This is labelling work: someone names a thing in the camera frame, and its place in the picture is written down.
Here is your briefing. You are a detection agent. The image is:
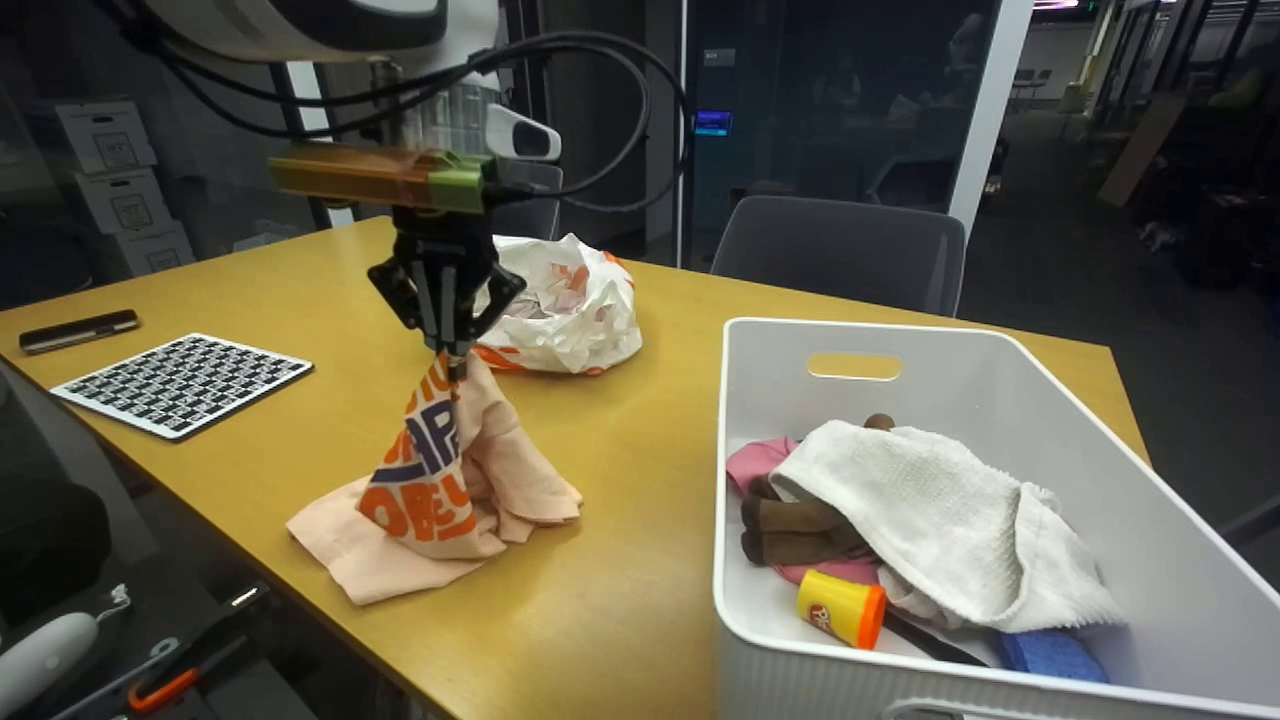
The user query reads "white towel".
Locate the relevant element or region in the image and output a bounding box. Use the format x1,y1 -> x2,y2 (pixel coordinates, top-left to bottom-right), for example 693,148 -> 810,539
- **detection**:
769,415 -> 1127,639

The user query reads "peach shirt with orange print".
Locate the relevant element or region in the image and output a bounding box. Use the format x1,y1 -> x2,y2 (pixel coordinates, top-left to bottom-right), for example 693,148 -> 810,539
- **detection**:
284,339 -> 586,612

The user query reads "brown block toy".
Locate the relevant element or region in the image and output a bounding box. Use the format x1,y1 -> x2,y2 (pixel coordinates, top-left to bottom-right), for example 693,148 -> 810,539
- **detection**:
735,475 -> 871,572

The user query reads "white cardboard box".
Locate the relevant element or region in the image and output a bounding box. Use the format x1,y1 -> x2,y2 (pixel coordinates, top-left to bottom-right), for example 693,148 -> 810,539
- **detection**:
67,163 -> 179,241
98,216 -> 199,281
53,95 -> 164,181

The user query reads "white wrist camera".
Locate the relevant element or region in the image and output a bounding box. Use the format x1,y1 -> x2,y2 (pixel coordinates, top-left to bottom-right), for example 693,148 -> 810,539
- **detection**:
480,101 -> 566,169

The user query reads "blue flat object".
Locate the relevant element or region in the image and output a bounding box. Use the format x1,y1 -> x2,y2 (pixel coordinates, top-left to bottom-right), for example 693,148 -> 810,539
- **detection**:
988,624 -> 1119,687

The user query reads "wooden wrist mounting plate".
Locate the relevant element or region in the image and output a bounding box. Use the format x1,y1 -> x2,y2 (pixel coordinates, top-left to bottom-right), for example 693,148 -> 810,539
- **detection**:
267,144 -> 493,216

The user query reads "yellow play dough cup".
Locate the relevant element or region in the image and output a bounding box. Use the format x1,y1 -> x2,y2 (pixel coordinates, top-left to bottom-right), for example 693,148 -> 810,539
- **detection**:
791,566 -> 893,655

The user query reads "white plastic basket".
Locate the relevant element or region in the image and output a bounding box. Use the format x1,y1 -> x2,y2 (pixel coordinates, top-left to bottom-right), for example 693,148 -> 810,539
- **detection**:
708,313 -> 1280,720

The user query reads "blue lit screen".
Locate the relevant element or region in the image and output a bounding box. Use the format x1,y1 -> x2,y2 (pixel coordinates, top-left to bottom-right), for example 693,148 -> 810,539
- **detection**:
686,105 -> 739,144

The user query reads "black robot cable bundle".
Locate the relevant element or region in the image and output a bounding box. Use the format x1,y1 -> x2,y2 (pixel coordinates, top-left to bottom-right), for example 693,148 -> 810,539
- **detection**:
103,0 -> 693,228

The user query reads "grey office chair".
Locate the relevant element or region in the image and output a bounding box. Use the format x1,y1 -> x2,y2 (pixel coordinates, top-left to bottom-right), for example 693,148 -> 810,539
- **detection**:
708,193 -> 968,321

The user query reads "black white checkerboard board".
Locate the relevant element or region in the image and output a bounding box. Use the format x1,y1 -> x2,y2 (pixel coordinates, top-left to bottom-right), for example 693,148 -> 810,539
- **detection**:
46,330 -> 318,444

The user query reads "orange handled tool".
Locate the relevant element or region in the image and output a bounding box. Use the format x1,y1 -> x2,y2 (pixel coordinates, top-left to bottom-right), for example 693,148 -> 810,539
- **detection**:
125,585 -> 259,720

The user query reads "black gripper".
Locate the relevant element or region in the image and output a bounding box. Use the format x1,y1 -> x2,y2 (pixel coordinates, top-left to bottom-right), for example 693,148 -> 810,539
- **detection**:
363,205 -> 528,360

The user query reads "grey handled brush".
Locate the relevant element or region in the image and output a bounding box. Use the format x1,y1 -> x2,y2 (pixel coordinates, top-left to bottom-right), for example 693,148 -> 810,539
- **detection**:
0,582 -> 140,720

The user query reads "black marker pen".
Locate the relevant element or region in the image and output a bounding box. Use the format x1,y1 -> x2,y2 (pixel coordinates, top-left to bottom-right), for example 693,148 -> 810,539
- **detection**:
15,306 -> 145,360

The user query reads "white orange plastic bag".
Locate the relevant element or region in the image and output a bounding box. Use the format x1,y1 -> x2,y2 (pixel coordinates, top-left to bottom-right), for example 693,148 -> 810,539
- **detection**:
471,234 -> 647,379

